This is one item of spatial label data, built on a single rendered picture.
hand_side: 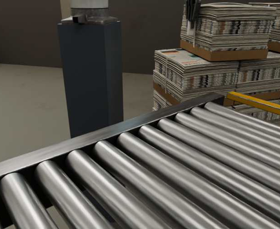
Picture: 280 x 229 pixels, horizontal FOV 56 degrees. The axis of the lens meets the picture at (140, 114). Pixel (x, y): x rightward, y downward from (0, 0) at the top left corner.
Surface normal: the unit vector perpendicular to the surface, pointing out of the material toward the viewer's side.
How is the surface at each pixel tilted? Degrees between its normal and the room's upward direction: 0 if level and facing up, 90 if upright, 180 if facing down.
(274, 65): 90
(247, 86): 90
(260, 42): 90
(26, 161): 0
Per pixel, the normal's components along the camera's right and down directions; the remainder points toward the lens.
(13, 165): 0.00, -0.91
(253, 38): 0.22, 0.40
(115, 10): -0.27, 0.39
